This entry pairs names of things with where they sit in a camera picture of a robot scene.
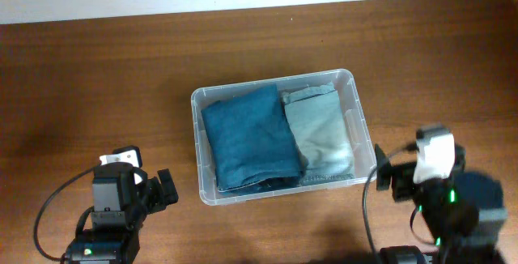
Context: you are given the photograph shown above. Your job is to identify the light grey jeans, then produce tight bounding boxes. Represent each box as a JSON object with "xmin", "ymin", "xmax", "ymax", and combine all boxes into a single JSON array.
[{"xmin": 281, "ymin": 83, "xmax": 355, "ymax": 185}]

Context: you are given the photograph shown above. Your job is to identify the dark blue jeans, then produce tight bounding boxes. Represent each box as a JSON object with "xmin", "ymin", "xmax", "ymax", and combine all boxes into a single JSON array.
[{"xmin": 202, "ymin": 85, "xmax": 303, "ymax": 194}]

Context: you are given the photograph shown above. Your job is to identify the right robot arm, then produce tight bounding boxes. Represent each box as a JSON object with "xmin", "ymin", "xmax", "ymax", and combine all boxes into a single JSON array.
[{"xmin": 372, "ymin": 143, "xmax": 508, "ymax": 263}]

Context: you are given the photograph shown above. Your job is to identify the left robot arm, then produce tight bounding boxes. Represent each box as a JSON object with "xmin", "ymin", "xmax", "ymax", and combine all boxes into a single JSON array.
[{"xmin": 62, "ymin": 162, "xmax": 179, "ymax": 264}]

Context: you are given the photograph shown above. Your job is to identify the clear plastic storage bin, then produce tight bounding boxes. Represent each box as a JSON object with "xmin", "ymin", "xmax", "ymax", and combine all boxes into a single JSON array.
[{"xmin": 191, "ymin": 69, "xmax": 376, "ymax": 206}]

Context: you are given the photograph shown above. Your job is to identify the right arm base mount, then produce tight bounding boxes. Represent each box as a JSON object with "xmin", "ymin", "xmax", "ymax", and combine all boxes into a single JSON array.
[{"xmin": 380, "ymin": 246, "xmax": 433, "ymax": 264}]

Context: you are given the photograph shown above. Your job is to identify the left black camera cable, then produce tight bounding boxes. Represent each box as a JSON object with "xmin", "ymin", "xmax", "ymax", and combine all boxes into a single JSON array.
[{"xmin": 32, "ymin": 165, "xmax": 100, "ymax": 262}]

